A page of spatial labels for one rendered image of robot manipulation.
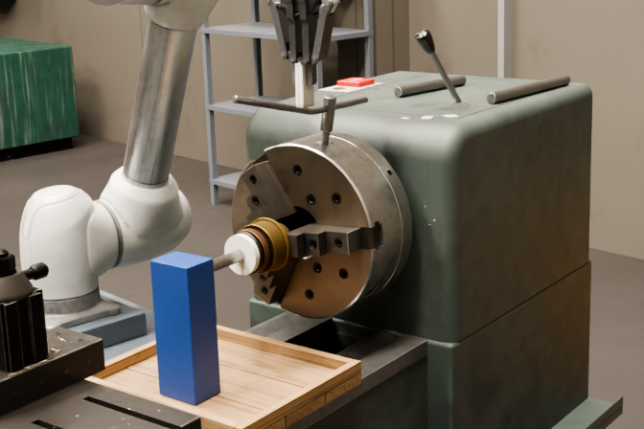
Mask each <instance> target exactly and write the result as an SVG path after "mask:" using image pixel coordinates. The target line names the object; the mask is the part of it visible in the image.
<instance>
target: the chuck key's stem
mask: <svg viewBox="0 0 644 429"><path fill-rule="evenodd" d="M336 99H337V97H336V96H335V95H325V96H324V101H323V105H326V106H328V108H329V110H328V111H327V112H324V113H322V117H321V125H320V130H321V131H322V135H321V143H319V144H321V145H324V146H326V145H329V139H330V133H331V132H332V131H333V127H334V113H335V106H336Z"/></svg>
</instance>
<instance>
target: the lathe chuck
mask: <svg viewBox="0 0 644 429"><path fill-rule="evenodd" d="M317 141H321V135H312V136H307V137H304V138H300V139H297V140H293V141H290V142H286V143H283V144H279V145H277V146H273V147H269V148H267V149H265V150H264V153H265V155H266V156H267V158H268V160H269V162H270V164H271V166H272V167H273V168H274V170H275V172H276V174H277V176H278V178H279V179H280V181H281V183H282V185H283V187H284V189H285V191H286V192H287V195H288V197H289V199H290V201H291V203H292V204H293V206H294V207H299V208H303V210H301V211H300V212H298V213H297V214H295V215H294V216H291V217H290V218H288V219H287V220H285V221H284V222H281V224H283V225H285V226H286V227H287V228H288V229H289V231H293V230H295V229H298V228H301V227H303V226H306V225H308V224H310V214H311V215H312V216H313V217H314V219H315V221H316V223H319V224H331V225H342V226H354V227H365V228H372V227H375V223H374V222H376V224H378V226H379V246H378V247H379V250H377V249H374V248H373V249H371V250H369V249H368V250H367V249H361V250H359V251H357V252H355V253H353V254H351V255H349V256H347V255H338V254H329V253H327V254H325V255H322V256H311V255H308V256H303V257H300V258H299V260H298V261H297V264H296V266H295V269H294V271H293V274H292V277H291V279H290V282H289V284H288V287H287V291H286V293H285V296H284V299H283V300H282V303H281V305H280V308H282V309H284V310H286V311H288V312H290V313H292V314H295V315H297V316H301V317H305V318H312V319H321V318H328V317H332V316H334V315H336V314H338V313H341V312H343V311H345V310H347V309H349V308H351V307H353V306H355V305H358V304H360V303H362V302H364V301H366V300H368V299H369V298H371V297H373V296H374V295H376V294H377V293H378V292H379V291H381V290H382V289H383V288H384V286H385V285H386V284H387V283H388V281H389V280H390V278H391V277H392V275H393V273H394V271H395V269H396V266H397V263H398V260H399V257H400V252H401V247H402V223H401V216H400V211H399V207H398V204H397V201H396V198H395V195H394V194H393V191H392V189H391V187H390V185H389V183H388V181H387V180H386V178H385V176H384V175H383V173H382V172H381V170H380V169H379V167H378V166H377V165H376V164H375V163H374V161H373V160H372V159H371V158H370V157H369V156H367V155H366V154H365V153H364V152H363V151H362V150H360V149H359V148H358V147H356V146H354V145H352V144H350V143H348V142H346V141H344V140H342V139H339V138H336V137H333V136H330V139H329V142H330V143H333V146H332V147H324V146H320V145H318V144H316V143H315V142H317ZM255 161H256V160H255V159H253V160H251V161H250V162H249V163H248V164H247V165H246V167H245V168H244V170H243V171H242V173H241V176H240V178H239V180H238V183H237V185H236V188H235V191H234V196H233V202H232V227H233V234H235V233H236V232H238V231H240V230H241V229H242V228H243V227H245V226H247V225H250V224H249V223H248V221H247V219H246V217H247V216H248V215H250V214H251V213H252V212H251V210H250V208H249V206H248V204H247V202H246V200H245V199H246V198H247V197H249V196H250V195H251V193H250V191H249V189H248V188H247V186H246V184H245V182H244V180H243V179H242V174H243V173H244V172H245V171H247V170H248V169H250V168H251V167H252V166H253V164H252V163H253V162H255ZM375 286H376V287H377V288H376V289H375V291H374V292H373V293H371V294H370V295H369V296H368V297H366V298H364V299H363V297H364V296H365V295H366V294H367V293H368V292H369V291H370V290H371V289H372V288H374V287H375Z"/></svg>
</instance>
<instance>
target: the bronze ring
mask: <svg viewBox="0 0 644 429"><path fill-rule="evenodd" d="M288 232H289V229H288V228H287V227H286V226H285V225H283V224H281V223H278V222H277V221H276V220H274V219H272V218H269V217H261V218H258V219H256V220H254V221H253V222H252V223H251V224H250V225H247V226H245V227H243V228H242V229H241V230H240V231H238V232H236V233H235V234H234V235H237V234H245V235H247V236H249V237H251V238H252V239H253V240H254V242H255V243H256V245H257V247H258V249H259V253H260V263H259V266H258V268H257V269H256V270H255V271H254V272H252V273H250V274H248V275H253V274H257V273H265V272H267V271H277V270H279V269H281V268H283V267H284V266H285V265H286V264H287V262H288V259H289V256H290V243H289V239H288V235H287V233H288ZM234 235H233V236H234Z"/></svg>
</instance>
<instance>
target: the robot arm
mask: <svg viewBox="0 0 644 429"><path fill-rule="evenodd" d="M87 1H89V2H91V3H94V4H97V5H101V6H112V5H114V4H117V3H119V4H120V5H144V9H145V12H146V14H147V16H148V18H149V20H148V25H147V31H146V37H145V43H144V49H143V54H142V59H141V65H140V71H139V77H138V82H137V88H136V94H135V100H134V105H133V111H132V117H131V123H130V129H129V134H128V140H127V146H126V157H125V162H124V166H123V167H121V168H119V169H117V170H116V171H115V172H114V173H113V174H112V175H111V177H110V180H109V182H108V184H107V185H106V187H105V189H104V190H103V193H102V194H101V197H100V199H99V200H95V201H92V200H91V197H90V196H89V195H88V194H87V193H86V192H84V191H82V190H81V189H78V188H75V187H72V186H66V185H60V186H53V187H48V188H44V189H42V190H39V191H37V192H35V193H34V194H33V195H32V197H31V198H30V199H29V200H28V202H27V204H26V206H25V209H24V212H23V215H22V219H21V224H20V233H19V245H20V260H21V269H22V271H23V270H26V269H29V267H30V266H31V265H33V264H36V263H39V262H44V263H45V264H47V266H48V267H49V274H48V276H47V277H46V278H43V279H40V280H37V281H34V280H30V282H31V283H32V285H33V287H36V288H40V289H42V291H43V301H44V311H45V321H46V331H48V330H50V329H53V328H55V327H64V328H69V327H75V326H78V325H81V324H85V323H88V322H91V321H94V320H98V319H101V318H103V317H107V316H113V315H117V314H120V313H121V307H120V306H119V305H116V304H113V303H110V302H107V301H105V300H104V299H102V298H101V294H100V288H99V276H101V275H103V274H104V273H106V272H107V271H108V270H110V269H113V268H118V267H125V266H129V265H132V264H136V263H140V262H143V261H146V260H152V259H155V258H157V257H160V256H162V255H164V254H166V253H168V252H170V251H171V250H172V249H174V248H175V247H176V246H178V245H179V244H180V243H181V242H182V241H183V240H184V239H185V238H186V236H187V235H188V234H189V232H190V229H191V224H192V212H191V207H190V204H189V202H188V200H187V198H186V197H185V195H184V194H183V193H182V192H181V191H180V190H179V189H178V185H177V183H176V182H175V180H174V178H173V177H172V176H171V174H170V170H171V165H172V160H173V151H174V146H175V141H176V136H177V130H178V126H179V121H180V116H181V111H182V105H183V101H184V96H185V91H186V86H187V80H188V76H189V71H190V66H191V61H192V56H193V50H194V46H195V41H196V32H197V29H198V28H200V27H201V26H202V25H203V24H204V23H205V22H206V20H207V18H208V16H209V14H210V13H211V11H212V10H213V8H214V7H215V5H216V3H217V2H218V0H87ZM266 3H267V5H268V7H269V9H270V11H271V13H272V18H273V22H274V27H275V32H276V35H277V40H278V45H279V49H280V54H281V58H282V59H287V60H289V61H290V63H291V65H292V81H293V83H294V84H295V88H296V107H297V108H306V107H310V106H314V85H315V84H316V83H317V63H318V62H319V61H322V60H325V59H327V58H328V53H329V49H330V43H331V37H332V32H333V26H334V17H335V14H336V12H337V10H338V8H339V6H340V1H339V0H266ZM321 4H322V5H321ZM319 8H321V9H322V10H321V12H320V14H319ZM317 20H318V24H317Z"/></svg>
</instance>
